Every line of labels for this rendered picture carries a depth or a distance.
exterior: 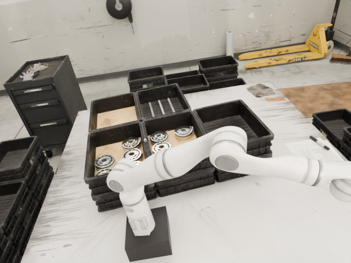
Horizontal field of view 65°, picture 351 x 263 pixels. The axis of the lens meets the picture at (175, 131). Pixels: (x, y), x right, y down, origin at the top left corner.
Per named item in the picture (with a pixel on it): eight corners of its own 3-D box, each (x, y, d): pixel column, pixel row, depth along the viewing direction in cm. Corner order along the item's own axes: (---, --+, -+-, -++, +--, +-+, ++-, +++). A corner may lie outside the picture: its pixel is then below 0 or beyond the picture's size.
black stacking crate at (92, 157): (154, 183, 129) (150, 166, 122) (91, 199, 126) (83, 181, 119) (144, 138, 161) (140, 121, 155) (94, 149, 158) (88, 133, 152)
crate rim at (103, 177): (151, 169, 123) (150, 165, 122) (84, 185, 120) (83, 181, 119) (141, 123, 156) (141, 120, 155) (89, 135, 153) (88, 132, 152)
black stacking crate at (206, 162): (215, 169, 132) (214, 151, 126) (155, 183, 129) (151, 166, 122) (193, 126, 164) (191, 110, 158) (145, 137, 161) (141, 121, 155)
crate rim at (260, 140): (275, 139, 130) (276, 135, 128) (215, 154, 126) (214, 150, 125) (241, 102, 162) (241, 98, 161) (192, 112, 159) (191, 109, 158)
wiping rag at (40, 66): (45, 71, 266) (44, 68, 264) (23, 74, 266) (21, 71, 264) (53, 61, 289) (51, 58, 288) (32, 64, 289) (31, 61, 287)
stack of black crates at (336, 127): (369, 156, 218) (378, 133, 205) (332, 163, 217) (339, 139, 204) (339, 129, 251) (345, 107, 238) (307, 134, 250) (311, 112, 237)
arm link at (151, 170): (157, 162, 78) (168, 142, 86) (98, 179, 93) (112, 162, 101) (174, 184, 82) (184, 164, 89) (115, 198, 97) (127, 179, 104)
